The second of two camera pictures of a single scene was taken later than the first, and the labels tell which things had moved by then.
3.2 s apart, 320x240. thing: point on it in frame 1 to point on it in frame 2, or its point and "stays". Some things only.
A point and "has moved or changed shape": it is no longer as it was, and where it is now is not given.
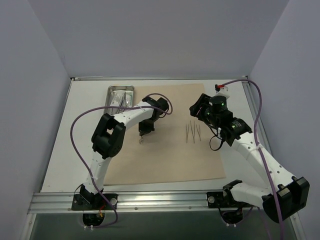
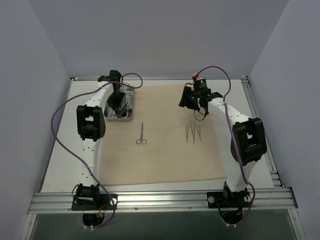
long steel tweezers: x=194 y=130 stays
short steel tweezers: x=198 y=132 stays
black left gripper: x=145 y=127 to x=116 y=100
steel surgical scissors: x=141 y=139 has moved or changed shape
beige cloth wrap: x=179 y=149 stays
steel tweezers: x=187 y=132 stays
